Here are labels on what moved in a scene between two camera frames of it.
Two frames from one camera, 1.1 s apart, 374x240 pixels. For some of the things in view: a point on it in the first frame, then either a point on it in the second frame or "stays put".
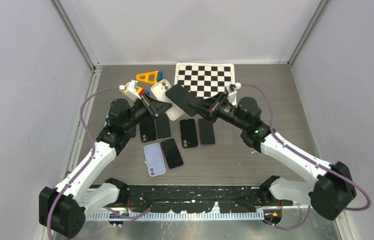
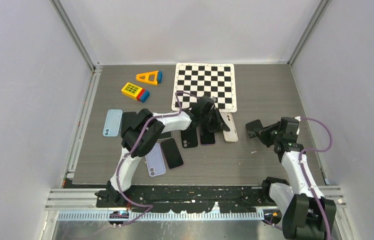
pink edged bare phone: x=172 y=155 stays put
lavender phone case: x=154 y=160 stays put
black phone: x=189 y=133 stays put
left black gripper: x=156 y=108 -> x=219 y=122
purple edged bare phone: x=207 y=132 stays put
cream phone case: x=159 y=91 -> x=231 y=136
